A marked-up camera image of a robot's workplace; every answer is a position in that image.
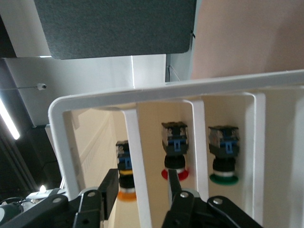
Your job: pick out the red mushroom push button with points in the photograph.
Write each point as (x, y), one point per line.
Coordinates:
(174, 137)

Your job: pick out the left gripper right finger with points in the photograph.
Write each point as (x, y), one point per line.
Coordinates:
(183, 206)

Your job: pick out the white security camera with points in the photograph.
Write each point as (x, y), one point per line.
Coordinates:
(41, 86)

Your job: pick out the yellow mushroom push button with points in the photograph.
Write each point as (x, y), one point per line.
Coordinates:
(126, 196)

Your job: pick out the white plastic divider tray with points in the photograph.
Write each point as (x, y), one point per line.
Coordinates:
(152, 90)

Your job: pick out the ceiling light strip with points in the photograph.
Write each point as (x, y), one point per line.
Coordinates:
(9, 123)

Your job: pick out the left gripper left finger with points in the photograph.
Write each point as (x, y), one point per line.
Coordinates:
(109, 190)

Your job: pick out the grey acoustic panel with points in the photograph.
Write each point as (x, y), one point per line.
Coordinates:
(114, 26)

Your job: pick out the green mushroom push button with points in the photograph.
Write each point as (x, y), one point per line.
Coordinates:
(223, 142)

